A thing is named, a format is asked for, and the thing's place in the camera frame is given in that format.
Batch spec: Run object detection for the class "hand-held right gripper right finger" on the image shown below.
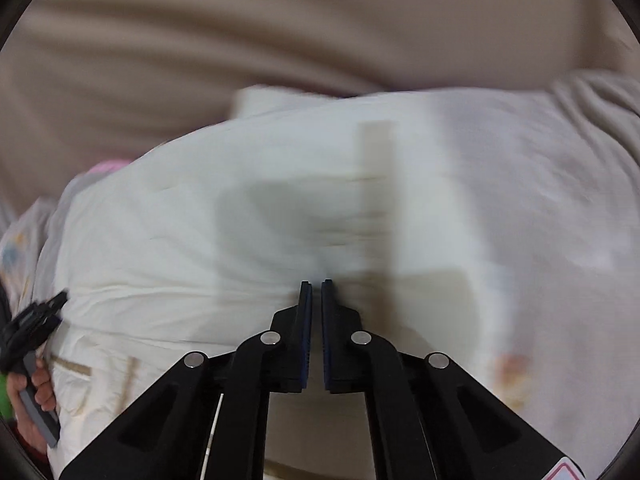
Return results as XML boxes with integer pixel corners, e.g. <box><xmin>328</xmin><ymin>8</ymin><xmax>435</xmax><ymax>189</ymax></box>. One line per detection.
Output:
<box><xmin>321</xmin><ymin>279</ymin><xmax>587</xmax><ymax>480</ymax></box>

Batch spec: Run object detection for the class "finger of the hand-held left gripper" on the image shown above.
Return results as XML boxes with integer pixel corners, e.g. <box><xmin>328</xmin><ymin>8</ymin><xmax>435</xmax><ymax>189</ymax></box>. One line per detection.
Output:
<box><xmin>31</xmin><ymin>288</ymin><xmax>70</xmax><ymax>322</ymax></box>

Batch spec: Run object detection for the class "green round object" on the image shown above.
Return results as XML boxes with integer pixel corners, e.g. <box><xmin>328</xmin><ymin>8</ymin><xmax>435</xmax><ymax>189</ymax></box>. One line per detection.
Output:
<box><xmin>0</xmin><ymin>372</ymin><xmax>14</xmax><ymax>422</ymax></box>

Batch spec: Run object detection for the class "person's left hand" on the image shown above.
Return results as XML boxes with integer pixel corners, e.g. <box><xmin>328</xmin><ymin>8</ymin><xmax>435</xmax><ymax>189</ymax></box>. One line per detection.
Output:
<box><xmin>7</xmin><ymin>366</ymin><xmax>59</xmax><ymax>453</ymax></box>

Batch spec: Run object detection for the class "beige curtain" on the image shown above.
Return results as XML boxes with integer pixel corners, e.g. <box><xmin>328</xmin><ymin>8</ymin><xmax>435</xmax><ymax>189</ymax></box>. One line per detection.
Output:
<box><xmin>0</xmin><ymin>0</ymin><xmax>640</xmax><ymax>206</ymax></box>

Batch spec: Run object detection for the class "white quilted comforter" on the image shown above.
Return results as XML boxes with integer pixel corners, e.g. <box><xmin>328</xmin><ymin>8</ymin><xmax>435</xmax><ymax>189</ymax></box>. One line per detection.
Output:
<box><xmin>35</xmin><ymin>85</ymin><xmax>506</xmax><ymax>480</ymax></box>

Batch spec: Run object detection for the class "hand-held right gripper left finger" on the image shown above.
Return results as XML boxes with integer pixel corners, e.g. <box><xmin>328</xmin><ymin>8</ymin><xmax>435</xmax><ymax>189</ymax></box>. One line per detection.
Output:
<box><xmin>57</xmin><ymin>281</ymin><xmax>313</xmax><ymax>480</ymax></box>

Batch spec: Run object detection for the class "grey floral blanket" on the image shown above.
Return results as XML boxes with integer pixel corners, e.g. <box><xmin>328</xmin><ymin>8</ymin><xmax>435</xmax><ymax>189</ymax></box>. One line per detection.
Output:
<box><xmin>0</xmin><ymin>67</ymin><xmax>640</xmax><ymax>466</ymax></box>

